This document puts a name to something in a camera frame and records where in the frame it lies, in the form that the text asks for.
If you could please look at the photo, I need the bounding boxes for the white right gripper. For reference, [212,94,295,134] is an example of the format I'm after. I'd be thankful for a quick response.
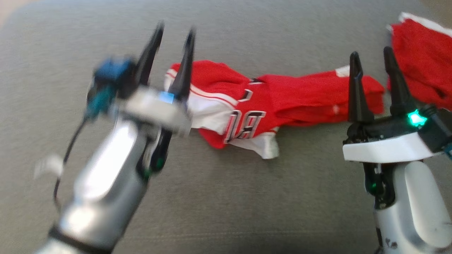
[342,46,442,209]

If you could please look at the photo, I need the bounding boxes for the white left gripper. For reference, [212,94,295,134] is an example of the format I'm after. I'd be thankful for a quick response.
[117,22,196,174]

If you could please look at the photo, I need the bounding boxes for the red white-striped basketball shorts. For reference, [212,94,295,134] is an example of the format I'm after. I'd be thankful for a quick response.
[387,12,452,110]

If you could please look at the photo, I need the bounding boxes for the red white basketball jersey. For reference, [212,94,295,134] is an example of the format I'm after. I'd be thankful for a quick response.
[164,60,385,159]

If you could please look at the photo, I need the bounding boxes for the black left cable teal plug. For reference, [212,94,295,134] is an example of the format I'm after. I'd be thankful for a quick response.
[53,87,116,209]

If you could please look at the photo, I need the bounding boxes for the white left cable label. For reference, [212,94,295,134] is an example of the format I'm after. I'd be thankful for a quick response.
[34,155,64,179]

